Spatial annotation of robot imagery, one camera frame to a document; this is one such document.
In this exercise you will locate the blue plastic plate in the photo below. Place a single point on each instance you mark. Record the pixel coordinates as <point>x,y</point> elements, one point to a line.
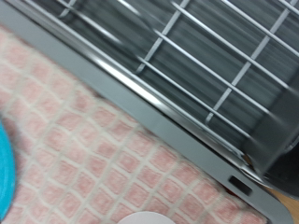
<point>6,174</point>

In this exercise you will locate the pink checked towel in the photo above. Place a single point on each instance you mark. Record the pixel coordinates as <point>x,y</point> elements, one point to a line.
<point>93,155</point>

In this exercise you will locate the white mug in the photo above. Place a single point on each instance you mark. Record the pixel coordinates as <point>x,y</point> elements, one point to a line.
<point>146,218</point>

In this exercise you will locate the dark grey cutlery holder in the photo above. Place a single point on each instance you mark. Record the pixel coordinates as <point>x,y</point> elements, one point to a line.
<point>277,140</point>

